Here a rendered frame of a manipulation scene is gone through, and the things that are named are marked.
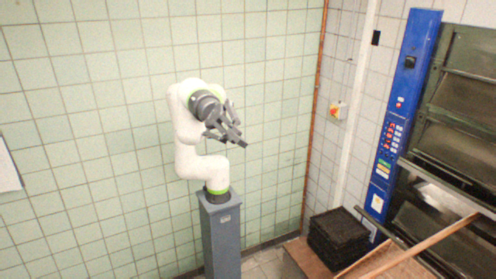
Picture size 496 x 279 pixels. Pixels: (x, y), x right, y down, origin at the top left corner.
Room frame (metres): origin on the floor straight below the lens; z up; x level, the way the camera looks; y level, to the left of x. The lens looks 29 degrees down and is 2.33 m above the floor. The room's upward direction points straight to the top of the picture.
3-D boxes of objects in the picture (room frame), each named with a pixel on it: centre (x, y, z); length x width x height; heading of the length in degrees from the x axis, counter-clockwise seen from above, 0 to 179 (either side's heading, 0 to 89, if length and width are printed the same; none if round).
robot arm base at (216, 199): (1.47, 0.18, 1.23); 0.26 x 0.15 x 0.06; 27
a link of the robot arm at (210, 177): (1.42, 0.17, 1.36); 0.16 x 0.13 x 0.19; 85
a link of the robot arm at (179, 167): (1.43, 0.31, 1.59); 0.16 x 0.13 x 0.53; 85
